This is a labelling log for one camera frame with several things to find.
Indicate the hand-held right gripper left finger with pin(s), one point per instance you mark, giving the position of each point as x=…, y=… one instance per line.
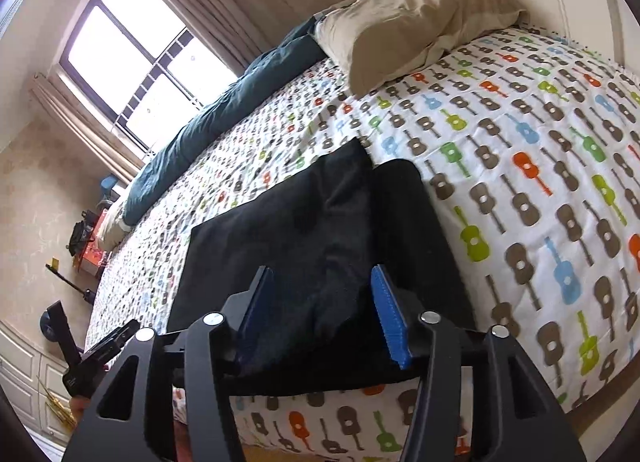
x=255, y=322

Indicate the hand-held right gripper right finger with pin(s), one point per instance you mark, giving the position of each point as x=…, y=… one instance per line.
x=392, y=322

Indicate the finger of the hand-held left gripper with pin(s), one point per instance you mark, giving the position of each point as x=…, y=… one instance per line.
x=117, y=334

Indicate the black pants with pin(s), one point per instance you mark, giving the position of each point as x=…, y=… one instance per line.
x=310, y=242

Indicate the person's left hand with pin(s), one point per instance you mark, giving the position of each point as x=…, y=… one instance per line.
x=79, y=409

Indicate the black stand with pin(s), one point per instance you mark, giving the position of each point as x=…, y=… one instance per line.
x=60, y=327

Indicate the white cabinet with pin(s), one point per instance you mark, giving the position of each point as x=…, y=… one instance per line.
x=25, y=382

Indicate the black rod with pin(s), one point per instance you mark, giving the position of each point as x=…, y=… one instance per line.
x=75, y=284

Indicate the red cardboard box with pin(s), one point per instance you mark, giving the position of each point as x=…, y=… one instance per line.
x=92, y=252

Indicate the black bag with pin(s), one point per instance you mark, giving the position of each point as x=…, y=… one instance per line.
x=80, y=237

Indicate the small beige pillow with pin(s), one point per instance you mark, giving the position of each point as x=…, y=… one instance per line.
x=112, y=227

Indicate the blue plastic object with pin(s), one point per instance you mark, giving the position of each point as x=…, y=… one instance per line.
x=107, y=189

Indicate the teal blanket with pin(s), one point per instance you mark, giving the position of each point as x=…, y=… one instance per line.
x=200, y=142

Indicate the guitar print bed sheet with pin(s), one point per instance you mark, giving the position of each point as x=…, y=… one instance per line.
x=525, y=167

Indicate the beige curtain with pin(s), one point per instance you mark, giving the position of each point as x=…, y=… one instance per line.
x=85, y=117
x=225, y=2

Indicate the window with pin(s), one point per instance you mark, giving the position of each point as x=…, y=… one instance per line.
x=135, y=52

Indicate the large beige pillow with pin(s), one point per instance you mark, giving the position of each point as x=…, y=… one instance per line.
x=410, y=27

